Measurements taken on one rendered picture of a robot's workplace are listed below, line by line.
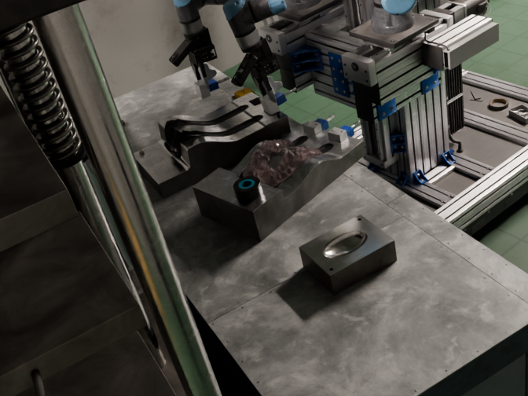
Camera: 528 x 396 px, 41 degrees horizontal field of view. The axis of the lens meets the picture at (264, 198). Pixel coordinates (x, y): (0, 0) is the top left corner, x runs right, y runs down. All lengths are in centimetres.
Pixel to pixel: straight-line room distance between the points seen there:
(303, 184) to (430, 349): 68
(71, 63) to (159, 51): 384
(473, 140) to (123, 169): 259
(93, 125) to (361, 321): 98
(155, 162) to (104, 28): 222
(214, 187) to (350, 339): 67
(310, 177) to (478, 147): 141
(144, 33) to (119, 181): 371
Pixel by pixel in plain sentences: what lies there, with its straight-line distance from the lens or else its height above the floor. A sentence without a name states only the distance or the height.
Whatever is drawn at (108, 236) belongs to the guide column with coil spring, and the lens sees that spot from 153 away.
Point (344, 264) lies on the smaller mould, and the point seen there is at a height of 87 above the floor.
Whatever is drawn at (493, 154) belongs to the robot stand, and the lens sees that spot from 332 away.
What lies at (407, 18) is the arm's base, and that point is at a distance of 252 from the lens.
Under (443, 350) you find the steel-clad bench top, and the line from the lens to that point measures 166.
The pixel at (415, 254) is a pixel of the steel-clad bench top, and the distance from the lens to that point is 189.
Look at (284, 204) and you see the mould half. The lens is 205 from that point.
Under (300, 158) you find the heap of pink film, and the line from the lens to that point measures 213.
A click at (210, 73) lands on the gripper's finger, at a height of 99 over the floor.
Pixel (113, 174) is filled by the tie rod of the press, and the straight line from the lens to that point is 99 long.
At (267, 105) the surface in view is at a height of 93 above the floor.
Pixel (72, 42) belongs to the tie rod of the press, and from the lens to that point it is 91.
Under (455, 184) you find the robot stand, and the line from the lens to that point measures 314.
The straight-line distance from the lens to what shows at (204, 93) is 263.
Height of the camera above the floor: 204
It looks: 34 degrees down
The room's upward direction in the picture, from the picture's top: 14 degrees counter-clockwise
